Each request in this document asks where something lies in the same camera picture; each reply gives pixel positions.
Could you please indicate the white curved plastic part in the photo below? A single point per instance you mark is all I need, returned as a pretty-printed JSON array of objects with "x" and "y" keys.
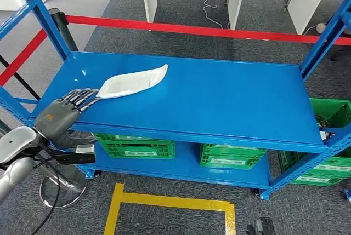
[{"x": 128, "y": 82}]

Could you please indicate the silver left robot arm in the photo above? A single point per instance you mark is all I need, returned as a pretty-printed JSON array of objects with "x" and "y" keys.
[{"x": 16, "y": 142}]

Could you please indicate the blue metal shelf rack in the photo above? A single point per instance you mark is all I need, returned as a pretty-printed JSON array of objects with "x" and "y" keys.
[{"x": 192, "y": 99}]

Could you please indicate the red barrier belt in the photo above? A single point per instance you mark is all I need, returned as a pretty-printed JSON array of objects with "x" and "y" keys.
[
  {"x": 22, "y": 57},
  {"x": 192, "y": 29}
]

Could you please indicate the yellow floor tape square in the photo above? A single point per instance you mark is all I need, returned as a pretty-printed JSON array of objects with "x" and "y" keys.
[{"x": 170, "y": 201}]

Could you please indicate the black robot foot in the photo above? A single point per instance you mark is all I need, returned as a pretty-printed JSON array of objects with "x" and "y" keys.
[{"x": 263, "y": 226}]

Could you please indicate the green open plastic crate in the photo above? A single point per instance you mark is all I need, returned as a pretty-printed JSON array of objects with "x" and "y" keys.
[{"x": 329, "y": 108}]

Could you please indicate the small blue floor object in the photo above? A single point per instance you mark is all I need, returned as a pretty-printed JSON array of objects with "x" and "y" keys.
[{"x": 347, "y": 195}]

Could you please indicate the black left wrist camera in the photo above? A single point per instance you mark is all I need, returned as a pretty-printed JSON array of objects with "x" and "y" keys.
[{"x": 82, "y": 155}]

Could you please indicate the dark stanchion post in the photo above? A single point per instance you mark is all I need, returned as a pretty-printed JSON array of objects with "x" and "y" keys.
[{"x": 64, "y": 32}]

